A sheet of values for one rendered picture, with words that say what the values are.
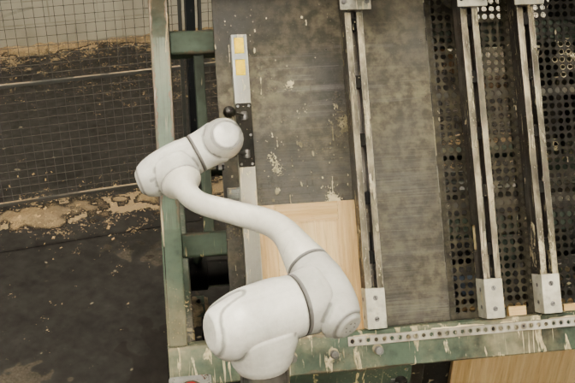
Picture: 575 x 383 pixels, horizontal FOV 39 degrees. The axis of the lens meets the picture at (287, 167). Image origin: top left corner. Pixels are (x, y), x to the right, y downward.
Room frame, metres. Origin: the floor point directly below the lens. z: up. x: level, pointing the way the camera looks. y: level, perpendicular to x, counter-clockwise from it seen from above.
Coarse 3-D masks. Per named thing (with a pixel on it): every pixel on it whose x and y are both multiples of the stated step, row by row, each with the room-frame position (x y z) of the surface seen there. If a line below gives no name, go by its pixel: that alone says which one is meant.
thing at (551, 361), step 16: (512, 304) 2.18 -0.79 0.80; (544, 352) 2.21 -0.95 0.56; (560, 352) 2.22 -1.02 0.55; (464, 368) 2.16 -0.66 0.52; (480, 368) 2.17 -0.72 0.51; (496, 368) 2.18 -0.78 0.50; (512, 368) 2.19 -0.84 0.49; (528, 368) 2.20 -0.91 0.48; (544, 368) 2.21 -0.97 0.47; (560, 368) 2.22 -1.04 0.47
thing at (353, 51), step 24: (360, 0) 2.45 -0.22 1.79; (360, 24) 2.44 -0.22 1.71; (360, 48) 2.40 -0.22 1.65; (360, 72) 2.35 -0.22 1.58; (360, 96) 2.33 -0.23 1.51; (360, 120) 2.30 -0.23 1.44; (360, 144) 2.23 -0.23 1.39; (360, 168) 2.18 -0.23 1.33; (360, 192) 2.13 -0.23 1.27; (360, 216) 2.09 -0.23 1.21; (360, 240) 2.06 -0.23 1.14; (360, 264) 2.04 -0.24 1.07; (384, 312) 1.93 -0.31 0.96
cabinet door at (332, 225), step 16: (272, 208) 2.12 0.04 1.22; (288, 208) 2.12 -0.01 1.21; (304, 208) 2.13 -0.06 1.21; (320, 208) 2.13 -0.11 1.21; (336, 208) 2.14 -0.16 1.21; (352, 208) 2.15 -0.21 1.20; (304, 224) 2.10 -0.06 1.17; (320, 224) 2.11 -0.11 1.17; (336, 224) 2.11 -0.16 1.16; (352, 224) 2.12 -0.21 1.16; (320, 240) 2.08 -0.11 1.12; (336, 240) 2.08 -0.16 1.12; (352, 240) 2.09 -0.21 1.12; (272, 256) 2.03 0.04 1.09; (336, 256) 2.06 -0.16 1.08; (352, 256) 2.06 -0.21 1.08; (272, 272) 2.00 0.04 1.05; (352, 272) 2.03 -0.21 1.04
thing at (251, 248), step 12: (240, 36) 2.39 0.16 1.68; (240, 84) 2.31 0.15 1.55; (240, 96) 2.29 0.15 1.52; (240, 168) 2.15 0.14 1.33; (252, 168) 2.16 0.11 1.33; (240, 180) 2.13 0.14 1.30; (252, 180) 2.14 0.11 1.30; (240, 192) 2.11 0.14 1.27; (252, 192) 2.12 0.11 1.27; (252, 240) 2.03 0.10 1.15; (252, 252) 2.01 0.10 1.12; (252, 264) 1.99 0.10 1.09; (252, 276) 1.97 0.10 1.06
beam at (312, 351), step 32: (480, 320) 1.97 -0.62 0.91; (512, 320) 1.98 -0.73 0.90; (192, 352) 1.81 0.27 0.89; (320, 352) 1.85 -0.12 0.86; (352, 352) 1.86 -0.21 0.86; (384, 352) 1.88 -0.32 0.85; (416, 352) 1.89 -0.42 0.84; (448, 352) 1.90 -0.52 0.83; (480, 352) 1.91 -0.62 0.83; (512, 352) 1.92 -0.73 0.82
